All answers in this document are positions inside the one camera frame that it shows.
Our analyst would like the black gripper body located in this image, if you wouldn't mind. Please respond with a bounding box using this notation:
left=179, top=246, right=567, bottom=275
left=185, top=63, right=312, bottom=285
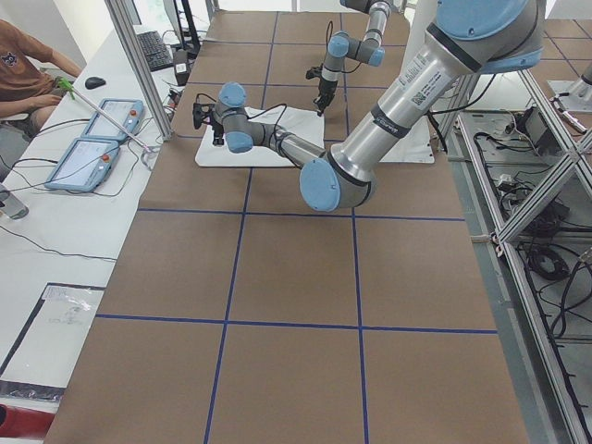
left=192, top=103, right=225, bottom=137
left=305, top=66, right=340, bottom=107

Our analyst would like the white long-sleeve printed shirt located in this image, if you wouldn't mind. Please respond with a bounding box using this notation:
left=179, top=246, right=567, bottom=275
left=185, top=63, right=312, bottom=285
left=195, top=106, right=325, bottom=167

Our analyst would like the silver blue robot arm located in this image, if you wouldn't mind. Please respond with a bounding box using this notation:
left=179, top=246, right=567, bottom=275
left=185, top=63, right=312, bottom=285
left=305, top=0, right=397, bottom=117
left=192, top=0, right=546, bottom=212

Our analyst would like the upper blue teach pendant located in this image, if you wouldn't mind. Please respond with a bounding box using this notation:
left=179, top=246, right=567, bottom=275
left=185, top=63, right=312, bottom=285
left=81, top=98, right=144, bottom=142

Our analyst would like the blue teach pendant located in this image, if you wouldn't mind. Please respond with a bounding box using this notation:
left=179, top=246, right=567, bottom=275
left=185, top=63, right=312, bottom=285
left=81, top=98, right=144, bottom=142
left=44, top=138, right=119, bottom=192

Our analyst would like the black keyboard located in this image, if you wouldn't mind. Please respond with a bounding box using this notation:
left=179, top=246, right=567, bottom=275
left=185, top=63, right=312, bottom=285
left=136, top=31, right=173, bottom=72

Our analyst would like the black computer mouse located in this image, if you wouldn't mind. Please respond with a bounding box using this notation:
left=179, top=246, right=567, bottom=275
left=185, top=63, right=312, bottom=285
left=84, top=76, right=106, bottom=90

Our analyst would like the lower blue teach pendant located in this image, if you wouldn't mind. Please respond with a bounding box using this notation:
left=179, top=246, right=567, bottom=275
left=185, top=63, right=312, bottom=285
left=44, top=138, right=119, bottom=192

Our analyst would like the person in orange shirt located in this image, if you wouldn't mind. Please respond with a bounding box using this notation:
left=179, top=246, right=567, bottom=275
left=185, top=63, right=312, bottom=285
left=0, top=18, right=84, bottom=181

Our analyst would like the plastic sheet document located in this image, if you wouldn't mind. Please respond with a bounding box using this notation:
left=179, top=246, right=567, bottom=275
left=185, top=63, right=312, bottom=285
left=1, top=282, right=105, bottom=402

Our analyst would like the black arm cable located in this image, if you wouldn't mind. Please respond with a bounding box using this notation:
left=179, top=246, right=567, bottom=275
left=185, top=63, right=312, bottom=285
left=193, top=92, right=290, bottom=140

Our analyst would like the aluminium frame post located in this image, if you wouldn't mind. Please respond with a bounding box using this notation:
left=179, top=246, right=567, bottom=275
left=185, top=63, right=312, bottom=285
left=105, top=0, right=173, bottom=142

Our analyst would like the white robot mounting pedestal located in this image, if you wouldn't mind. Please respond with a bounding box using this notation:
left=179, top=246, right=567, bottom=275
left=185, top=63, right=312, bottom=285
left=378, top=0, right=440, bottom=165

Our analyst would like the metal rod with green handle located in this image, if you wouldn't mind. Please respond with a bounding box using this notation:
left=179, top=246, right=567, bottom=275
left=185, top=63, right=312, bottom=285
left=58, top=79, right=154, bottom=153

